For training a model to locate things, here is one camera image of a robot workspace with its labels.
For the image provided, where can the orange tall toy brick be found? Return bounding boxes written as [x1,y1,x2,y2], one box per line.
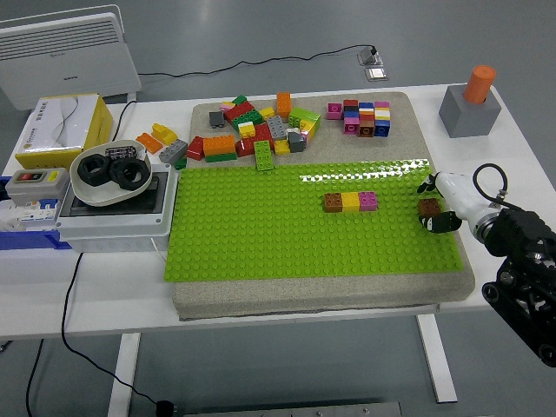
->
[275,91,293,120]

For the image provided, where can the red sloped toy brick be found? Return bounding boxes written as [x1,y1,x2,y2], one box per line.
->
[186,136,206,161]

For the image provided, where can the dark green long brick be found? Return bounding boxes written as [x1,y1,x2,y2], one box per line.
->
[230,110,264,132]

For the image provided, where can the white blue circuit breaker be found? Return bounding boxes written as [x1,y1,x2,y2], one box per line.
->
[0,197,61,231]

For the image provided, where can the orange flat toy brick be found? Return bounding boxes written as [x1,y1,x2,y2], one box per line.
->
[135,132,164,154]

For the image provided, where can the black floor cable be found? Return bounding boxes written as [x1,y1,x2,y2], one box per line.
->
[138,44,379,79]

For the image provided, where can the orange long toy brick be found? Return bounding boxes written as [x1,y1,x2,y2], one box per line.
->
[202,135,238,156]

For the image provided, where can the grey long toy brick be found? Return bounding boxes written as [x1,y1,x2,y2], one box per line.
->
[266,116,288,142]

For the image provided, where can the white panel heater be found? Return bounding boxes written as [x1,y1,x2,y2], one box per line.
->
[0,3,143,112]

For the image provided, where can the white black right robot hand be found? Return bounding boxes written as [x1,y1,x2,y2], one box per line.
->
[416,171,496,235]

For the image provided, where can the lime long toy brick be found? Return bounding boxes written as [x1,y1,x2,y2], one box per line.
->
[253,140,277,174]

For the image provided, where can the blue plastic tray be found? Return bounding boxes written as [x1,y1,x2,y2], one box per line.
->
[0,175,73,252]

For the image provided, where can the white plastic bowl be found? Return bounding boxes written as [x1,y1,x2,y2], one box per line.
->
[69,138,153,208]

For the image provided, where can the dark small studded block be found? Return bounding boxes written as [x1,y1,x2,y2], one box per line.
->
[103,144,136,160]

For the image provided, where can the thin white wire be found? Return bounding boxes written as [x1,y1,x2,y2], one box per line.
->
[149,237,169,263]

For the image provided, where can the red large toy brick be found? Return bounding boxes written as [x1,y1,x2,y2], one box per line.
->
[253,122,275,145]

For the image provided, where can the grey electrical junction box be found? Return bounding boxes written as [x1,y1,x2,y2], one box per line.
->
[55,163,179,254]

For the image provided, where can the dark grey sloped brick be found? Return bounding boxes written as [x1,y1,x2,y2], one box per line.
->
[287,131,308,154]

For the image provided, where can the red long toy brick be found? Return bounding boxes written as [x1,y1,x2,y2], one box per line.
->
[223,102,256,122]

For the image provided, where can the grey push-button switch box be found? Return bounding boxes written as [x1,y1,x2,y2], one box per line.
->
[3,168,71,205]

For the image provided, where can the large black hex nut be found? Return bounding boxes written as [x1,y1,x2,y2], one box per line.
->
[80,154,112,186]
[108,159,149,191]

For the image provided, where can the orange cylinder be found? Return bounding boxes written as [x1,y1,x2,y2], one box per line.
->
[462,64,497,104]

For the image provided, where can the open metal floor socket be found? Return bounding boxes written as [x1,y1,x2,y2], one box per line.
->
[356,46,386,67]

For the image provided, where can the light grey long brick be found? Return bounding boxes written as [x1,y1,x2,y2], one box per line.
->
[158,139,189,165]

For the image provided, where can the black power cable with plug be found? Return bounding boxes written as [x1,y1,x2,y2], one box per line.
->
[24,100,177,417]

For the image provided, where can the lime large toy brick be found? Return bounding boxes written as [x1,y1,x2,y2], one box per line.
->
[288,107,322,130]

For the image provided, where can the green studded baseplate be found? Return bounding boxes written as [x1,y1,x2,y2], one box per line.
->
[162,158,464,282]

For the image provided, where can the yellow sloped toy brick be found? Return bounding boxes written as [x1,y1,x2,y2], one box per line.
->
[150,122,179,146]

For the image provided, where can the yellow white tissue box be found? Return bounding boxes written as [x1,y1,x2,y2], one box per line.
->
[15,93,114,170]

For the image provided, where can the grey square holder block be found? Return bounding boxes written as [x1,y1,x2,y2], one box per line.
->
[438,84,503,139]

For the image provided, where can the white table leg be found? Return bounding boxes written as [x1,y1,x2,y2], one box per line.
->
[107,333,142,417]
[415,313,460,403]

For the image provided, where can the grey-brown foam mat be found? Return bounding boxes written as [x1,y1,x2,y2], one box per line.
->
[172,90,477,322]

